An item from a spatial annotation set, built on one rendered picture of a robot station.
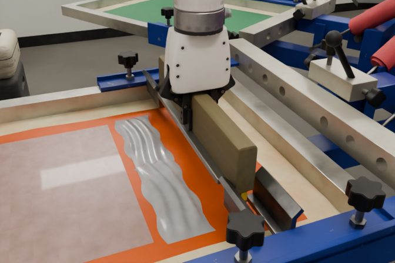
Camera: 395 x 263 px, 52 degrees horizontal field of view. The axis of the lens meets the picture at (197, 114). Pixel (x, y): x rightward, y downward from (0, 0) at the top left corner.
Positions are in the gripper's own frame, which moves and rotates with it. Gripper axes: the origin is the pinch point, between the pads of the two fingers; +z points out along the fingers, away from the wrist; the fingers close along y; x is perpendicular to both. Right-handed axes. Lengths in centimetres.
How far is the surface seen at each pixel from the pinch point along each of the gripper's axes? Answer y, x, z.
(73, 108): 18.6, -25.0, 7.7
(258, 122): -14.1, -3.1, 5.9
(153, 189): 10.3, 7.6, 7.4
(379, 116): -190, -128, 103
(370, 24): -59, -25, -3
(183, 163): 3.3, 1.7, 8.1
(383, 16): -61, -23, -6
